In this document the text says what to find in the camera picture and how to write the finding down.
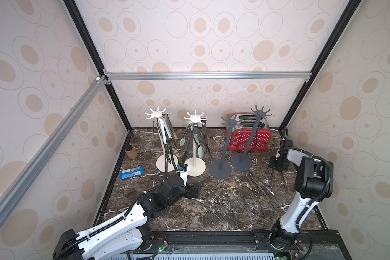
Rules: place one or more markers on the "black handled steel tongs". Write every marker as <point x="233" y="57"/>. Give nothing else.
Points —
<point x="207" y="149"/>

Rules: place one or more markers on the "slim steel tongs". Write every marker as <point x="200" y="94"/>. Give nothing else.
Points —
<point x="153" y="133"/>

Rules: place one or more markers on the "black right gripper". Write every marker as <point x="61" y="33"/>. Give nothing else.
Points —
<point x="278" y="161"/>

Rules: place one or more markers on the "horizontal aluminium frame bar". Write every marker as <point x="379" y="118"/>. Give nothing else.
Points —
<point x="220" y="75"/>

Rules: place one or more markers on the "brown spice jar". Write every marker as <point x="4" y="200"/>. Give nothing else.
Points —
<point x="131" y="152"/>

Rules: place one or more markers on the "blue snack packet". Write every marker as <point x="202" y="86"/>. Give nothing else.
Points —
<point x="130" y="173"/>

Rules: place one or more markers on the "diagonal aluminium frame bar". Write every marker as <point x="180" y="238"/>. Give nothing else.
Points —
<point x="25" y="179"/>

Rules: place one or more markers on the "dark grey rack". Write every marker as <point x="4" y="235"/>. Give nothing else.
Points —
<point x="253" y="134"/>
<point x="221" y="169"/>

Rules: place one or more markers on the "cream utensil rack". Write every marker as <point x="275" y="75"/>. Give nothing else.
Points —
<point x="197" y="165"/>
<point x="155" y="114"/>

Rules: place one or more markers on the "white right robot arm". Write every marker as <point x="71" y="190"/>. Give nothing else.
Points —
<point x="313" y="183"/>

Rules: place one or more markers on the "dark grey rack back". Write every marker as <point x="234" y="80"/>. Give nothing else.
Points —
<point x="221" y="169"/>

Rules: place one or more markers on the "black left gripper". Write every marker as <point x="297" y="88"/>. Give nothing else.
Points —
<point x="197" y="190"/>

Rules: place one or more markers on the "mint green silicone tongs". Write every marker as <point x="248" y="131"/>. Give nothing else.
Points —
<point x="196" y="138"/>

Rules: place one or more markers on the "white handled steel tongs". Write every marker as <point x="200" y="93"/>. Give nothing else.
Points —
<point x="160" y="124"/>

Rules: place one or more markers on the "dark grey rack near toaster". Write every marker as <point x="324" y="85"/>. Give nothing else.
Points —
<point x="253" y="134"/>

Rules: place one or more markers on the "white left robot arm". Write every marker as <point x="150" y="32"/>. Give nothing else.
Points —
<point x="128" y="231"/>

